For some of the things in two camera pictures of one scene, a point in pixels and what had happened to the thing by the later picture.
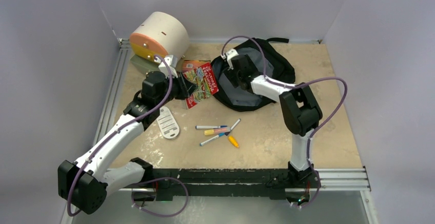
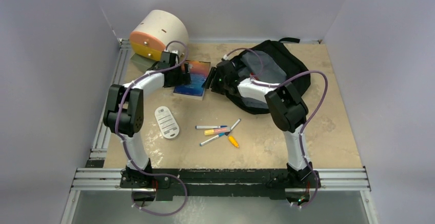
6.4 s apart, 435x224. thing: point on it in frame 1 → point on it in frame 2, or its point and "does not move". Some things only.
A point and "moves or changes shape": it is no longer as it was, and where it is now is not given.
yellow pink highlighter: x=214 y=131 does not move
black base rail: x=167 y=183 does not move
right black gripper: x=231 y=75 → x=213 y=75
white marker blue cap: x=210 y=127 does not move
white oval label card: x=167 y=123 does not move
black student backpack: x=271 y=63 moves or changes shape
